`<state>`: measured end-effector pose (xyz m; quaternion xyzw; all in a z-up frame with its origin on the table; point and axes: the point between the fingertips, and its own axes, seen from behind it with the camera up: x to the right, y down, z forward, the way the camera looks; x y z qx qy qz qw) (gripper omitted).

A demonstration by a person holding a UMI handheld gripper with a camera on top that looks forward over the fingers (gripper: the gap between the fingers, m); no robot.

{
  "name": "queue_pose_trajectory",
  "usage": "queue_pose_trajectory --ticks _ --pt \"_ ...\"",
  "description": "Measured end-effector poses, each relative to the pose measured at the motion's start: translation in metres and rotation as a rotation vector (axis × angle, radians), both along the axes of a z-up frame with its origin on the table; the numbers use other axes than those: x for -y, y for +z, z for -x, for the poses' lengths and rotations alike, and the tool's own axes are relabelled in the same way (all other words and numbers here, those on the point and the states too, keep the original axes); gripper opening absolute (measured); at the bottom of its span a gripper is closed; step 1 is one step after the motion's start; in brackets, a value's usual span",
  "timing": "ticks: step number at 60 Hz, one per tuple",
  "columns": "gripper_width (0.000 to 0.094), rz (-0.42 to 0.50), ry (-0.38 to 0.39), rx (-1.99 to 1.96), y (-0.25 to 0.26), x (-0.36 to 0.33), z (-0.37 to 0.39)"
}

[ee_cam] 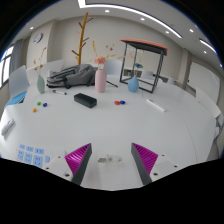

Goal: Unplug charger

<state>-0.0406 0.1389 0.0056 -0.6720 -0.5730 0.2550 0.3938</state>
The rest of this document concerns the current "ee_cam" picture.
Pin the grey backpack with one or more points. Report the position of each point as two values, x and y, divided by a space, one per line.
73 75

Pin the small clear white charger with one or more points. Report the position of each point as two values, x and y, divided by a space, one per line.
109 159

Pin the blue round magnet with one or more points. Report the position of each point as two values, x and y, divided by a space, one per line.
122 102
45 104

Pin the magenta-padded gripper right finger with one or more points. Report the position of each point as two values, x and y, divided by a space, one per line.
146 158

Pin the orange round magnet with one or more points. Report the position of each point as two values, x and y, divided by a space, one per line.
34 110

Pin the black marker pen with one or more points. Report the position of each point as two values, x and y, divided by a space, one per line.
59 92

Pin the white power strip blue sockets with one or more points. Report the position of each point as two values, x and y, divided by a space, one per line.
31 155

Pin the round wall clock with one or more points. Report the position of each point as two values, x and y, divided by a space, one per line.
38 38

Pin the white marker pen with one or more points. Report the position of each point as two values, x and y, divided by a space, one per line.
155 105

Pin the long ceiling light strip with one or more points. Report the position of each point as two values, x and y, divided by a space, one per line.
133 11

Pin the wooden coat rack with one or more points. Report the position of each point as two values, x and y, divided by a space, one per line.
81 40

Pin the red round magnet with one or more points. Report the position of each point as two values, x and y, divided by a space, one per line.
116 103

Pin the window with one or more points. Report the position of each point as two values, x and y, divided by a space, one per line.
5 66

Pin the whiteboard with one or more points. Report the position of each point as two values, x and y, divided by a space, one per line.
203 81

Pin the green vase with dried flowers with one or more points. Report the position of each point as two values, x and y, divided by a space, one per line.
40 85

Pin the blue vase with flowers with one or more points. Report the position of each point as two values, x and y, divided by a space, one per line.
133 85

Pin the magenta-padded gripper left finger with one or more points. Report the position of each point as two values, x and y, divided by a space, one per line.
77 159

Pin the black frame orange top stool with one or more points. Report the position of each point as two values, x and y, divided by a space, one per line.
145 44

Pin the green round magnet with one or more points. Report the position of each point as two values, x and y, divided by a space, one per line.
38 103

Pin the pink vase with flowers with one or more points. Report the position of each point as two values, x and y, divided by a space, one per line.
100 81

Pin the round ceiling spotlights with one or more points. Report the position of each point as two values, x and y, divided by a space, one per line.
107 11

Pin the short ceiling light strip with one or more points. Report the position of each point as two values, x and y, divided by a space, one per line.
208 45

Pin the grey curtain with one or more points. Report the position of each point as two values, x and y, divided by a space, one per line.
16 56

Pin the black rectangular case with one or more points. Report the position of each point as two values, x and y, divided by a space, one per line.
85 100

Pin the white chair with blue seat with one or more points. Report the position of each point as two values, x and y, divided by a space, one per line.
18 81

